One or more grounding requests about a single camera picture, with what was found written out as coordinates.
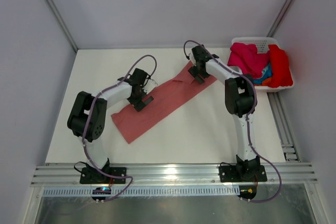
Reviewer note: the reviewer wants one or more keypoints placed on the aluminium corner post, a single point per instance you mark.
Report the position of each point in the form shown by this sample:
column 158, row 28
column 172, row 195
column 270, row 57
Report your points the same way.
column 61, row 23
column 280, row 17

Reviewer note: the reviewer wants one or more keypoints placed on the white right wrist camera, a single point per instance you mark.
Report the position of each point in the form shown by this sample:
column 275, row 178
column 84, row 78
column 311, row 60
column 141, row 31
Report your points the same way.
column 190, row 56

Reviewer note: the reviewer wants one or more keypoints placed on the right aluminium corner post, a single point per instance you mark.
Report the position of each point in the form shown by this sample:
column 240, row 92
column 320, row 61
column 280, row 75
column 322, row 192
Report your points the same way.
column 280, row 17

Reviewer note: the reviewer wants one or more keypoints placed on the aluminium mounting rail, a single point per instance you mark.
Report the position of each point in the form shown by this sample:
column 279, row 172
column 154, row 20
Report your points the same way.
column 167, row 174

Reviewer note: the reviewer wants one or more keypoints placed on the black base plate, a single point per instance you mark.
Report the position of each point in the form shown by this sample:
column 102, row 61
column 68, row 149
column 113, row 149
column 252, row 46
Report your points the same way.
column 90, row 175
column 229, row 173

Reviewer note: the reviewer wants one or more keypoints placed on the black controller board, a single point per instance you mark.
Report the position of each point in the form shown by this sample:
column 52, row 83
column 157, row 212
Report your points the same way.
column 247, row 192
column 101, row 193

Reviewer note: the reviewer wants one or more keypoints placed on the magenta t shirt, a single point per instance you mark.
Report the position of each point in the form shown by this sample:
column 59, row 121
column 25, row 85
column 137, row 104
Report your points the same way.
column 247, row 58

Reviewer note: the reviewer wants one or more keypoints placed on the left aluminium corner post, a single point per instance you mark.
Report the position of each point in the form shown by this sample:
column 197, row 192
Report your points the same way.
column 61, row 23

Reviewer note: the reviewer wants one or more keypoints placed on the left black controller board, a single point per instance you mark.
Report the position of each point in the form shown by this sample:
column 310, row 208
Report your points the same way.
column 101, row 193

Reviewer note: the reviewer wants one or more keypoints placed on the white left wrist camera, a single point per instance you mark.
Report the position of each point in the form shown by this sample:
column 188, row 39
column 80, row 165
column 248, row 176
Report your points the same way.
column 150, row 85

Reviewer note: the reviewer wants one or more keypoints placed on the right side aluminium rail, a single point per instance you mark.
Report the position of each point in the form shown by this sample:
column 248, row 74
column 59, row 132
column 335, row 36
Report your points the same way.
column 283, row 128

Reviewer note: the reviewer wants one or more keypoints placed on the slotted grey cable duct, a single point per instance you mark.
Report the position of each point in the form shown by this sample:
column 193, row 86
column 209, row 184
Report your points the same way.
column 146, row 191

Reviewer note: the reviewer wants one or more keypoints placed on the orange garment in basket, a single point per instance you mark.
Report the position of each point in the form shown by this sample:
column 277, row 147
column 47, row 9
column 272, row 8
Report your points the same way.
column 264, row 83

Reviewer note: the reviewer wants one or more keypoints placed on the right black controller board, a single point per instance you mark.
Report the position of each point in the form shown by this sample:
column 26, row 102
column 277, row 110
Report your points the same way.
column 247, row 192

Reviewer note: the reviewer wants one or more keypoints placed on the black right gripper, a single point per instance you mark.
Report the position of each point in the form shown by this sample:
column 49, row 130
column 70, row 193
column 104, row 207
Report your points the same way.
column 194, row 71

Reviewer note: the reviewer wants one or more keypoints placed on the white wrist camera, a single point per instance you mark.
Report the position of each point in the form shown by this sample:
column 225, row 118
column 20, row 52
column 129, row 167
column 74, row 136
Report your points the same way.
column 150, row 85
column 190, row 56

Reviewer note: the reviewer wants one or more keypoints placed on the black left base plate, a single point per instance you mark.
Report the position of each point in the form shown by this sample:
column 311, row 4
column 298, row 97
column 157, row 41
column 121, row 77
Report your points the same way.
column 90, row 175

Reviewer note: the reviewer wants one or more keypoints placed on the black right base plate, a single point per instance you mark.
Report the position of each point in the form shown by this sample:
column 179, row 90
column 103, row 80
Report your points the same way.
column 229, row 173

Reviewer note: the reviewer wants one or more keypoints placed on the red t shirt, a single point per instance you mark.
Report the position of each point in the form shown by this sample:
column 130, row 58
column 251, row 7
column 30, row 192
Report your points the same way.
column 281, row 75

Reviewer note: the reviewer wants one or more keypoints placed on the salmon pink t shirt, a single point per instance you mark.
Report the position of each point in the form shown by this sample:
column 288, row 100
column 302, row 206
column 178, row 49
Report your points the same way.
column 167, row 98

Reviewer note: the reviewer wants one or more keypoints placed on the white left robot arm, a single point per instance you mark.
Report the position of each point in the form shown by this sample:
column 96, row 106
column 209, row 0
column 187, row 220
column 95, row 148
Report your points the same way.
column 87, row 120

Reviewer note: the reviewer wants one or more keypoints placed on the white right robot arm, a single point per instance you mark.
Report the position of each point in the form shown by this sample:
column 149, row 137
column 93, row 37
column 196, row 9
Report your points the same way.
column 240, row 102

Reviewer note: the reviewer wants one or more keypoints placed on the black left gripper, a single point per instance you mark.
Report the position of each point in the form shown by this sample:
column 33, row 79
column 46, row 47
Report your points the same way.
column 142, row 104

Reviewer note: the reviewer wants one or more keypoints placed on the white perforated plastic basket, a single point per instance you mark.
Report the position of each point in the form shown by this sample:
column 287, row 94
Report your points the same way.
column 262, row 44

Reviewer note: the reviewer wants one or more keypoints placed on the blue garment in basket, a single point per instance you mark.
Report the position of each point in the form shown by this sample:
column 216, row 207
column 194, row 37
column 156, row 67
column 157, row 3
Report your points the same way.
column 266, row 73

